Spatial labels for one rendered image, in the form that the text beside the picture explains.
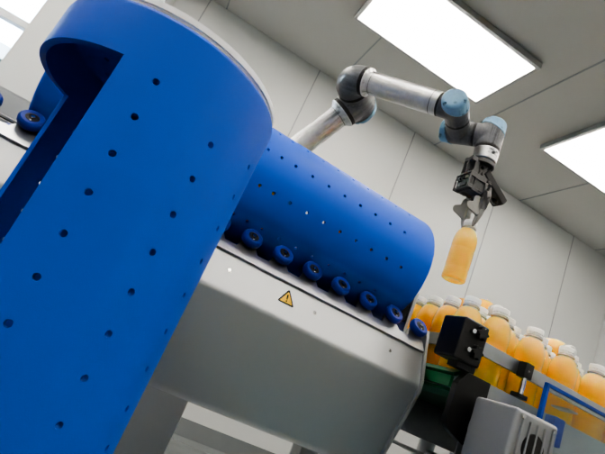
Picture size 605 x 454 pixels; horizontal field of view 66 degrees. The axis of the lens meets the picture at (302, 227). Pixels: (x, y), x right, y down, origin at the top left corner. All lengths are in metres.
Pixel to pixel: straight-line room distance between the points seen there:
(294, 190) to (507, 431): 0.60
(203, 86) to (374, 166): 4.12
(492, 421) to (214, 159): 0.74
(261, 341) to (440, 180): 4.18
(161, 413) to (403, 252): 0.78
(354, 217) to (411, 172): 3.80
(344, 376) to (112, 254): 0.67
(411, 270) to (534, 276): 4.58
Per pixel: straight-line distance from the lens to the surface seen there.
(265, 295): 0.93
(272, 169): 0.96
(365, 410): 1.08
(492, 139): 1.55
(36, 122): 0.95
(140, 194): 0.47
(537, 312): 5.64
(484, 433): 1.03
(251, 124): 0.56
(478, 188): 1.48
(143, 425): 1.41
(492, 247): 5.27
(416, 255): 1.10
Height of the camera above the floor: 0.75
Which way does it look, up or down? 17 degrees up
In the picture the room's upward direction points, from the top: 24 degrees clockwise
